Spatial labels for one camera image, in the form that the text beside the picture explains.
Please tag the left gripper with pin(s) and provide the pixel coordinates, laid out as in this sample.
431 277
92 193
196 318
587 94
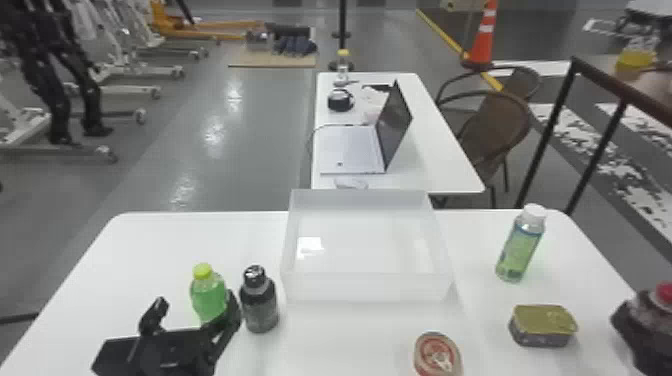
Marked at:
168 353

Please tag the green bottle yellow cap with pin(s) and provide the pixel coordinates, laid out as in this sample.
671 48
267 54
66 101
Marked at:
208 296

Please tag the dark grey bottle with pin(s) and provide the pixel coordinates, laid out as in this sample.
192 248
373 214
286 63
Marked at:
259 306

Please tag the clear box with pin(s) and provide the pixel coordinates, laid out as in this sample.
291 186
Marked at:
366 252

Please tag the silver laptop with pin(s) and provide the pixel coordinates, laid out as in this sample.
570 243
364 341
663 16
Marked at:
362 149

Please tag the red can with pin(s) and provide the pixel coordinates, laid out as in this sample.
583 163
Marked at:
437 357

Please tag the black round object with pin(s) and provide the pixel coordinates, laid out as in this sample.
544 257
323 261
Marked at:
340 100

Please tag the yellow pallet jack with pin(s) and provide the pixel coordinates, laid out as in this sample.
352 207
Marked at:
199 26

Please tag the clear bottle yellow cap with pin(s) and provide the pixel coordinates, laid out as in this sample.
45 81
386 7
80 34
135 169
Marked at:
343 65

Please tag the white side table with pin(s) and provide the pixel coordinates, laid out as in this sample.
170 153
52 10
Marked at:
436 147

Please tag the green bottle white cap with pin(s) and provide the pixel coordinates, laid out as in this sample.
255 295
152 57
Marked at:
518 252

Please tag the yellow can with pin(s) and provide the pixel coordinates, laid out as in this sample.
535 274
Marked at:
543 324

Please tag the brown chair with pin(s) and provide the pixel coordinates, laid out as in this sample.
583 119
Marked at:
525 81
496 131

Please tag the orange cone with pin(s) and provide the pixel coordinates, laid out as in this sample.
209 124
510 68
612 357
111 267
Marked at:
483 39

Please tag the dark side table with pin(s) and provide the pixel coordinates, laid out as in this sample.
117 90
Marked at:
638 92

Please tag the black post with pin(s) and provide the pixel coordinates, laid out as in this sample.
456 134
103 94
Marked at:
342 31

